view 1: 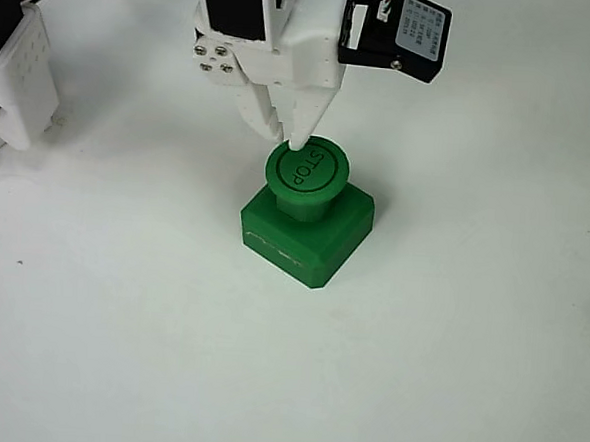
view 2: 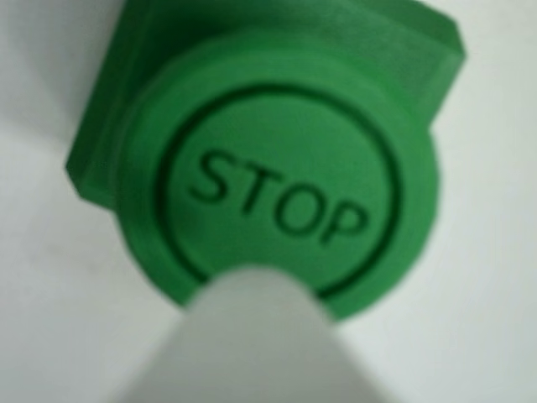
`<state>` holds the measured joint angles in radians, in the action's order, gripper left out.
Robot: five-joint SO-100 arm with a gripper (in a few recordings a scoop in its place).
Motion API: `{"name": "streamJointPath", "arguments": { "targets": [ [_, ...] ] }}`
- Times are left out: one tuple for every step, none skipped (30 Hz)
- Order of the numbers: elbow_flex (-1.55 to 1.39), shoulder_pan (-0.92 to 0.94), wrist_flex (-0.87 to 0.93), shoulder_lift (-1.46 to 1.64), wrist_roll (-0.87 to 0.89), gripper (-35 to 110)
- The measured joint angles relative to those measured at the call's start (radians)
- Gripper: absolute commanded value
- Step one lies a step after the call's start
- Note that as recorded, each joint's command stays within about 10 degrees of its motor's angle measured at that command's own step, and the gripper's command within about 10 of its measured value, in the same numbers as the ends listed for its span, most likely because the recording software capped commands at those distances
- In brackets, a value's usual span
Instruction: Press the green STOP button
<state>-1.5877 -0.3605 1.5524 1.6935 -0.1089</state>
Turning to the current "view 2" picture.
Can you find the green round STOP button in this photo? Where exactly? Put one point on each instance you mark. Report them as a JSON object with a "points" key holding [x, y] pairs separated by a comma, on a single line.
{"points": [[293, 168]]}

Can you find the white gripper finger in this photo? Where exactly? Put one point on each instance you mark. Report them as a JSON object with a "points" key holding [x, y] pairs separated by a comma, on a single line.
{"points": [[256, 344]]}

